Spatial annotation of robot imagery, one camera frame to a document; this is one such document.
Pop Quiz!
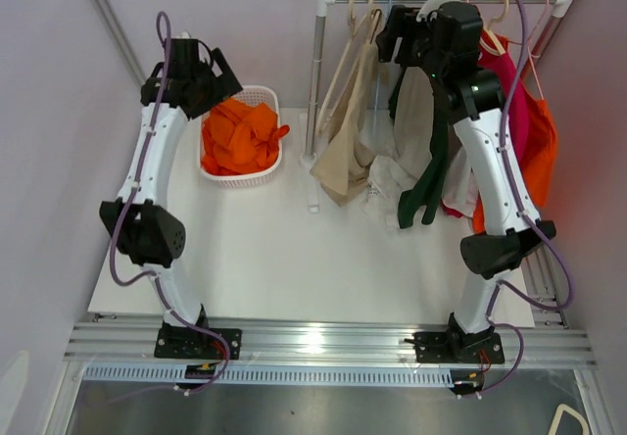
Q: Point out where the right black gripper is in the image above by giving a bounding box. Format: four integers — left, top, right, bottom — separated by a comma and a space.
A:
376, 5, 446, 81

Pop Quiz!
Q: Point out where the light blue wire hanger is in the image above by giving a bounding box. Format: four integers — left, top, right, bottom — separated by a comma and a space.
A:
372, 0, 393, 133

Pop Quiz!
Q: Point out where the orange t shirt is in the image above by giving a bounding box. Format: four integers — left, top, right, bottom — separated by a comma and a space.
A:
231, 103, 290, 173
201, 98, 252, 176

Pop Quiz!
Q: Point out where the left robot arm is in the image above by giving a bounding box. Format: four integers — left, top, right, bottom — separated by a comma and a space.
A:
99, 37, 243, 361

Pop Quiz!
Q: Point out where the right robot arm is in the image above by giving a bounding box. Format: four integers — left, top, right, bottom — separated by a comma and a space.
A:
376, 2, 555, 364

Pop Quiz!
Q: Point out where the beige shirt wooden hanger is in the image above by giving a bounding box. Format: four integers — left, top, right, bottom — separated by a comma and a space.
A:
366, 0, 382, 37

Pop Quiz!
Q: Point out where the wooden hanger on magenta shirt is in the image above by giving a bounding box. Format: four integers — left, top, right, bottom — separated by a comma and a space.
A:
479, 0, 509, 57

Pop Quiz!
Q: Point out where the magenta t shirt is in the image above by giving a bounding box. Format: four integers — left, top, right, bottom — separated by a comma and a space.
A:
477, 27, 531, 162

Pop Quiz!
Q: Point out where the beige t shirt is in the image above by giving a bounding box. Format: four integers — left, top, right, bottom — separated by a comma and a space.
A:
311, 13, 383, 206

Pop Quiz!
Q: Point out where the white perforated plastic basket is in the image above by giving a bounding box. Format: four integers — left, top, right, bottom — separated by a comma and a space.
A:
199, 85, 290, 188

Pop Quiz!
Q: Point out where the peach garment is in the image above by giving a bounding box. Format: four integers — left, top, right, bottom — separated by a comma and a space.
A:
394, 68, 434, 179

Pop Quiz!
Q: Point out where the white garment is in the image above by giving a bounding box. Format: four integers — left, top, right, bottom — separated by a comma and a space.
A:
362, 148, 482, 229

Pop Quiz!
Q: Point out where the clothes rack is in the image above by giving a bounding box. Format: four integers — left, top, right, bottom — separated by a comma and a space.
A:
299, 0, 574, 171

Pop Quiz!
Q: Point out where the dark green garment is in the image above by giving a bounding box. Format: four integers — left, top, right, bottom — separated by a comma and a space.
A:
390, 69, 449, 229

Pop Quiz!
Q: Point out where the far right orange garment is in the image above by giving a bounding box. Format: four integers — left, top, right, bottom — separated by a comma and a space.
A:
472, 35, 558, 233

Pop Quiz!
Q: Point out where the pink wire hanger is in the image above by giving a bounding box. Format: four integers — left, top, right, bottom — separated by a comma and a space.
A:
506, 0, 551, 101

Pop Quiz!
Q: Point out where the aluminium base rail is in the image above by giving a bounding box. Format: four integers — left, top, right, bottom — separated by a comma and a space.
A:
63, 315, 597, 387

